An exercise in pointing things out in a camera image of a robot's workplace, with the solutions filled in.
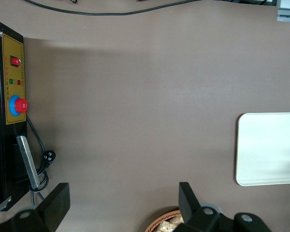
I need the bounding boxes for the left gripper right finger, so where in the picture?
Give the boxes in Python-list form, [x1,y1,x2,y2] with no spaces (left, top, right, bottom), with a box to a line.
[178,181,221,224]

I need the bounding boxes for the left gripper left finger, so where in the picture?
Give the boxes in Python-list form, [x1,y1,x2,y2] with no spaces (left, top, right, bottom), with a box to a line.
[11,182,71,232]

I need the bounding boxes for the beige plastic tray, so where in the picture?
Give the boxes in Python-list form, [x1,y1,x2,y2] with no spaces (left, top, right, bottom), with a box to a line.
[235,112,290,187]

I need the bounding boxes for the clear bag of brown snacks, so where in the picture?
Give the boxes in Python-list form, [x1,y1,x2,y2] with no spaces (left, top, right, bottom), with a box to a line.
[170,214,185,228]
[156,218,175,232]

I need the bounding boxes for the round brown wicker basket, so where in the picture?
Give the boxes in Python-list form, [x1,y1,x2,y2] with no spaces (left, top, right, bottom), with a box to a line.
[144,209,185,232]

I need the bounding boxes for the red emergency stop button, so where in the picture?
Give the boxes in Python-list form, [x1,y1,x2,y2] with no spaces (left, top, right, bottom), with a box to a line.
[9,94,29,116]

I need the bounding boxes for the black power cord with plug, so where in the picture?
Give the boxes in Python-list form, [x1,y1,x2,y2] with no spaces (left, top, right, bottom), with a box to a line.
[26,115,57,206]

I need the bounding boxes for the long thin black cable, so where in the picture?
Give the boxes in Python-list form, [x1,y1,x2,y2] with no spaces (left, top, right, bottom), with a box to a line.
[22,0,209,16]

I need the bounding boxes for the silver metal bracket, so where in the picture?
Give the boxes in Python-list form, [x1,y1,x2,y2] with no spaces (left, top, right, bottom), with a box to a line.
[276,6,290,23]

